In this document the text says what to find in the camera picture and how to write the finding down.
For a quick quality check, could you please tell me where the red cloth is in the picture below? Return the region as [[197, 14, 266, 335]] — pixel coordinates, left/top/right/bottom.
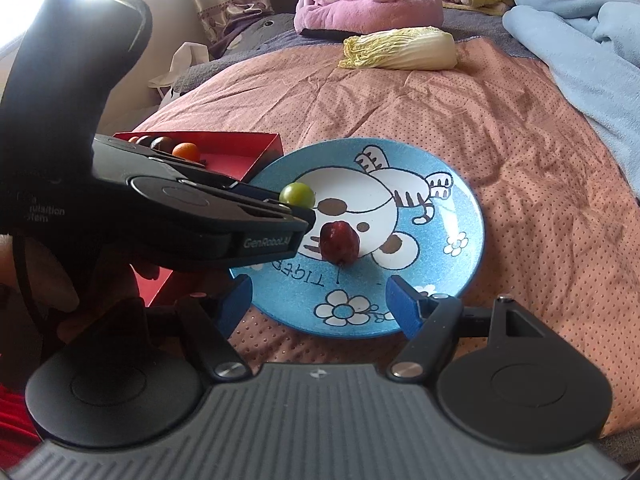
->
[[0, 385, 41, 461]]

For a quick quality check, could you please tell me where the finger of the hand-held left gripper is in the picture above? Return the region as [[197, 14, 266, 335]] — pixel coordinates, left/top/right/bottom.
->
[[149, 156, 282, 204], [210, 191, 316, 235]]

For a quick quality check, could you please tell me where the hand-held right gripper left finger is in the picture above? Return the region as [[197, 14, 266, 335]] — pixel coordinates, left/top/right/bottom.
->
[[144, 275, 254, 382]]

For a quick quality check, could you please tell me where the napa cabbage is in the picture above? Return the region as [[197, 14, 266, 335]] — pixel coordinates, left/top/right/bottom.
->
[[339, 26, 458, 72]]

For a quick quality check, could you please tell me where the grey plush toy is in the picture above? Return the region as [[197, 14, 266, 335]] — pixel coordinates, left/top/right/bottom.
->
[[210, 12, 301, 61]]

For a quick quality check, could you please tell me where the pink plush toy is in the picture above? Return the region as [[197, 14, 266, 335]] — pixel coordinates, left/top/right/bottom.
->
[[293, 0, 443, 41]]

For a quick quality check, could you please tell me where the red shallow box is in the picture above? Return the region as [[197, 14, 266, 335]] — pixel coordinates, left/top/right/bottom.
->
[[112, 131, 283, 308]]

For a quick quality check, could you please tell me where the grey bed sheet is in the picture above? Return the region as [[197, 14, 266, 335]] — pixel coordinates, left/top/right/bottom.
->
[[172, 2, 556, 96]]

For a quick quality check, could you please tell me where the pink dotted bed cover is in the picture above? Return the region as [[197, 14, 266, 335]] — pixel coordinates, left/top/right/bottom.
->
[[132, 35, 640, 451]]

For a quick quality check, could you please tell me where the light blue blanket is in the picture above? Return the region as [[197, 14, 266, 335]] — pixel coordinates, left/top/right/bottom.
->
[[502, 0, 640, 201]]

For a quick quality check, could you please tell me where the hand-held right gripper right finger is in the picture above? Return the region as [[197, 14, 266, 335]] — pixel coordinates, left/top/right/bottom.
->
[[385, 274, 551, 384]]

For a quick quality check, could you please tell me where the person's left hand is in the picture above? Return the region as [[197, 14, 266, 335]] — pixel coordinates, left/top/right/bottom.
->
[[52, 249, 173, 346]]

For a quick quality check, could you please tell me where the dark red fruit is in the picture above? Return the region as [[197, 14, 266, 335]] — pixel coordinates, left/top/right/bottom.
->
[[320, 221, 360, 266]]

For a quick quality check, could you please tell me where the blue cartoon tiger plate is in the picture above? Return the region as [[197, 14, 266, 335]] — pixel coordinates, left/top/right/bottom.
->
[[229, 137, 485, 338]]

